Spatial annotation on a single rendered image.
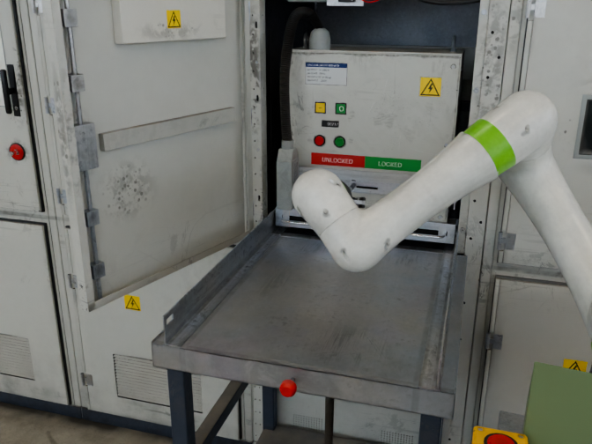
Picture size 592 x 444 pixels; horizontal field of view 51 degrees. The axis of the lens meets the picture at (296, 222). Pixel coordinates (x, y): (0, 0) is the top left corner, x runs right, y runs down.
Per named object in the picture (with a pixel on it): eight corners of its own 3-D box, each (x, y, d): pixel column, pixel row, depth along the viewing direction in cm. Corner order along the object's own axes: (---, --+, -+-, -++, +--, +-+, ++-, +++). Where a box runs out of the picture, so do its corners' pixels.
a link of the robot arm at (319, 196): (316, 154, 122) (274, 188, 124) (355, 204, 119) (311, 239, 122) (331, 162, 135) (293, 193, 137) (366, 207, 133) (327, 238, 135)
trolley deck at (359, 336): (453, 419, 114) (455, 392, 112) (152, 366, 131) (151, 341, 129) (465, 274, 175) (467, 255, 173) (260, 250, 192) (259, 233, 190)
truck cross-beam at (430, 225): (454, 244, 177) (455, 225, 175) (275, 225, 192) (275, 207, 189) (455, 238, 182) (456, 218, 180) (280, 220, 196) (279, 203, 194)
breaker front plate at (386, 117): (445, 228, 177) (460, 56, 161) (284, 212, 189) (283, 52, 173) (445, 226, 178) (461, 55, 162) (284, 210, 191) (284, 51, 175)
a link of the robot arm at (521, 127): (568, 139, 129) (527, 105, 135) (574, 102, 118) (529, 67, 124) (499, 190, 128) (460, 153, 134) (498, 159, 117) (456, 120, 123)
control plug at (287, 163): (292, 210, 177) (292, 151, 171) (276, 209, 179) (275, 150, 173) (299, 203, 184) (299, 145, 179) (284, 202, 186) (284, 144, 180)
